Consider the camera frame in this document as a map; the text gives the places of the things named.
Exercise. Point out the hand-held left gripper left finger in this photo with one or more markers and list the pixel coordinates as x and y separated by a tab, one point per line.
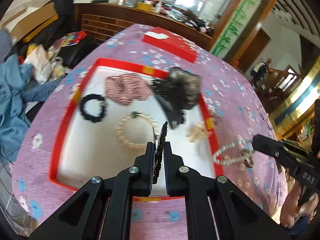
150	170

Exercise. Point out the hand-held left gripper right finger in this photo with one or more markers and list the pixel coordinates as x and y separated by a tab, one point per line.
167	170

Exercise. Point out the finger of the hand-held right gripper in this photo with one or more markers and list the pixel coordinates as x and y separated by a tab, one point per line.
265	145

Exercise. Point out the black serrated alligator hair clip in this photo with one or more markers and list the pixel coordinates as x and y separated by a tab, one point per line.
160	140

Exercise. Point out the cream flower hair clip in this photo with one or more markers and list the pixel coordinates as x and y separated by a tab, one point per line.
197	132

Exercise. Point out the black hair comb clip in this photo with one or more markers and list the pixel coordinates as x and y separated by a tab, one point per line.
175	117

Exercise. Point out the red box tray white inside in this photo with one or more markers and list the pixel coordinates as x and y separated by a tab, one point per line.
75	142

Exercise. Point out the plaid scrunchie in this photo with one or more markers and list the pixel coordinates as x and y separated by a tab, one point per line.
125	87

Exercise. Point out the black furry hair claw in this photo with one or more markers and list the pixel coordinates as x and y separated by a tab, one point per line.
182	85

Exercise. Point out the person's right hand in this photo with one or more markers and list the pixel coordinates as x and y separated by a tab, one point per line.
292	205

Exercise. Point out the golden pillar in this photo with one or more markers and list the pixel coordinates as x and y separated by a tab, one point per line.
300	97

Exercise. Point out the purple floral tablecloth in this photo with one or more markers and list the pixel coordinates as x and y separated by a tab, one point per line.
225	92

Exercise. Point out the wooden staircase with railing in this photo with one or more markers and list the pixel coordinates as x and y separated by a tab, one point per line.
277	80

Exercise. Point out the person in background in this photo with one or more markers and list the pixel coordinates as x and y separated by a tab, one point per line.
260	70

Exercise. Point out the wooden door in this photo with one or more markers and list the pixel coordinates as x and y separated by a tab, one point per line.
260	45

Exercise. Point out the bamboo painted glass panel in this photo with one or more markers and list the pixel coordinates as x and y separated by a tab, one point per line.
235	25

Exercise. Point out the red box lid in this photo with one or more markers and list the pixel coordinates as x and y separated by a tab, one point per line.
175	45

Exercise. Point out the black bag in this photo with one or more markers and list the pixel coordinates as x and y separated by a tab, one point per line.
80	52

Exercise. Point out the wooden counter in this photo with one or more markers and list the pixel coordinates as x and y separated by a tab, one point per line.
112	27

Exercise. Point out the red colourful package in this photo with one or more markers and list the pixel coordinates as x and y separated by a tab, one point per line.
75	37

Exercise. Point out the white plastic bag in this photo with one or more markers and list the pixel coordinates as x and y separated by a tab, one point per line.
40	62

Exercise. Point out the blue denim cloth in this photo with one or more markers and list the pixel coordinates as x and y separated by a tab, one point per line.
12	92

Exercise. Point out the clutter of bottles on counter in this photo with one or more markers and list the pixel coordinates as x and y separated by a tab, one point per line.
160	7

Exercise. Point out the cardboard box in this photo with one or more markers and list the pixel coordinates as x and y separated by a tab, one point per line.
32	17

